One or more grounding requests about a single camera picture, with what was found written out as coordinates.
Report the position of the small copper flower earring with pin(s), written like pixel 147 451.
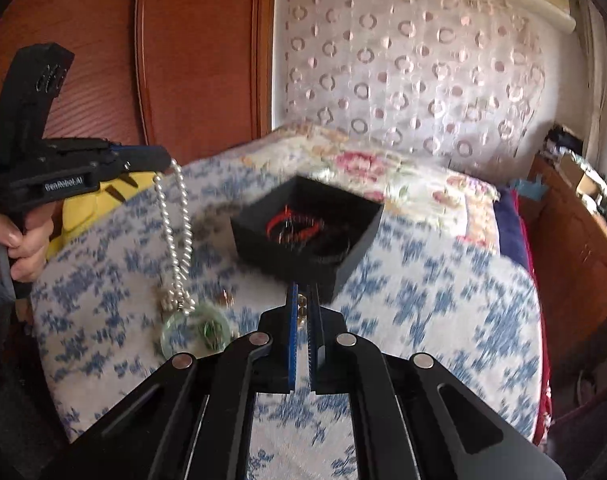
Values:
pixel 225 298

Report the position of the pink floral quilt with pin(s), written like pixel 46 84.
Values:
pixel 455 204

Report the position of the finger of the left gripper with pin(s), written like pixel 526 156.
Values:
pixel 45 182
pixel 99 152

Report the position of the wooden side cabinet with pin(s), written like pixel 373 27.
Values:
pixel 569 250

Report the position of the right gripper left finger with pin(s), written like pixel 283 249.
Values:
pixel 191 418

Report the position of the person's left hand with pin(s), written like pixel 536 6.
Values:
pixel 28 246

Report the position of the green jade pendant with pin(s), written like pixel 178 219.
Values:
pixel 201 332

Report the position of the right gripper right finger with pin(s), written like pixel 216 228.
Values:
pixel 413 419

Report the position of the yellow plush toy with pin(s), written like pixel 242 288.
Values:
pixel 79 213

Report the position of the black jewelry box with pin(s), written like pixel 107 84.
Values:
pixel 307 232

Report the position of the circle patterned lace headboard cover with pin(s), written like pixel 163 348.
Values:
pixel 459 80

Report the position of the navy blue blanket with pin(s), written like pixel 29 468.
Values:
pixel 512 231

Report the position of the red wooden wardrobe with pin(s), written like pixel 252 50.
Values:
pixel 194 76

